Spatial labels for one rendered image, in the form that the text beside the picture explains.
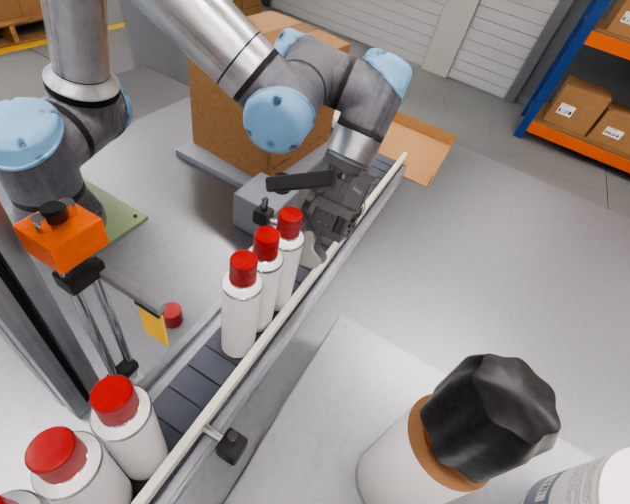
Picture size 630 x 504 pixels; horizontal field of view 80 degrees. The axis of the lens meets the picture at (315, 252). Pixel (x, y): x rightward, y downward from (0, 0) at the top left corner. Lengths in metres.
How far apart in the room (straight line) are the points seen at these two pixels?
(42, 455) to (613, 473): 0.55
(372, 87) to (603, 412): 0.71
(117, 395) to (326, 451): 0.30
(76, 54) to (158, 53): 2.22
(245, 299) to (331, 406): 0.22
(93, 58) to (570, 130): 3.77
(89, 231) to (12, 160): 0.40
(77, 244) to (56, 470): 0.17
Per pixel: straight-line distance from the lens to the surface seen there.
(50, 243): 0.33
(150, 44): 2.95
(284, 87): 0.44
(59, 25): 0.74
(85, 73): 0.77
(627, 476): 0.59
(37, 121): 0.74
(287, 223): 0.50
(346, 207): 0.57
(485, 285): 0.93
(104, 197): 0.92
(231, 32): 0.45
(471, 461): 0.36
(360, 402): 0.61
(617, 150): 4.15
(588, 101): 4.00
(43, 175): 0.74
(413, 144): 1.31
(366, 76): 0.57
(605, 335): 1.04
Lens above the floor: 1.42
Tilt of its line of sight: 46 degrees down
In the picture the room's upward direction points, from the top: 15 degrees clockwise
